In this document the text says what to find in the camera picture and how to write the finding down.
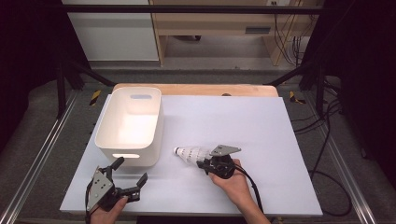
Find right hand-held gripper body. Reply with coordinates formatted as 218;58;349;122
208;145;242;180

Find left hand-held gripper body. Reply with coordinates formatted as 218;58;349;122
86;166;142;213

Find white plastic bin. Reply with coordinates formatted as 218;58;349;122
94;86;164;168

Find person's right hand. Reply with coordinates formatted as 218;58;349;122
208;159;253;208

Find person's left hand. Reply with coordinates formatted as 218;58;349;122
90;196;129;224

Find white foam board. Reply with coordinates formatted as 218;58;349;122
59;94;324;217

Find yellow black tape strip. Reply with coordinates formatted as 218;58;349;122
89;89;103;106
289;91;307;105

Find wooden table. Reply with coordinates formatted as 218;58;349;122
111;82;279;98

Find white cabinet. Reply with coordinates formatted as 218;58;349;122
61;0;160;63

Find light wooden desk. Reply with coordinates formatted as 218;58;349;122
148;0;326;67

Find black curtain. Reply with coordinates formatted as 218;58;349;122
306;0;396;181
0;0;92;150

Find left hand-held gripper cable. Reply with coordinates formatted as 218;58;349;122
84;181;95;224

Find hand-held gripper cable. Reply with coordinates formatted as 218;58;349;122
84;181;95;224
233;163;265;216

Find right hand-held gripper cable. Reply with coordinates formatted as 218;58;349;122
233;163;265;216

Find aluminium floor rail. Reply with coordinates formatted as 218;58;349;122
0;90;78;224
303;92;377;224

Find black frame post with brace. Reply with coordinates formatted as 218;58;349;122
264;60;326;118
55;59;116;119

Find black floor cable bundle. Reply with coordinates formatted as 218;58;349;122
292;77;344;175

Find black looped floor cable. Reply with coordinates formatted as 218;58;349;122
309;169;354;217

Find hanging black desk cables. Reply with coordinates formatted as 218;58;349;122
273;13;304;66

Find black horizontal frame bar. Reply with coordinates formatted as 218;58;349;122
59;4;328;15

